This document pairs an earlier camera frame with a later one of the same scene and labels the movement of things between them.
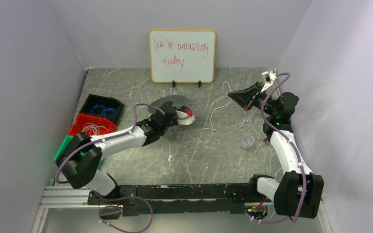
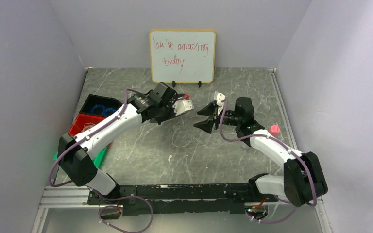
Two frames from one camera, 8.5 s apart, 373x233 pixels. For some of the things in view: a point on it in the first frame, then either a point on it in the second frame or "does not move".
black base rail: [161, 199] does not move
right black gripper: [255, 97] → [214, 115]
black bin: [108, 108] does not move
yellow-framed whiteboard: [182, 56] does not move
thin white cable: [220, 129] → [192, 141]
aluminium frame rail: [54, 195] does not move
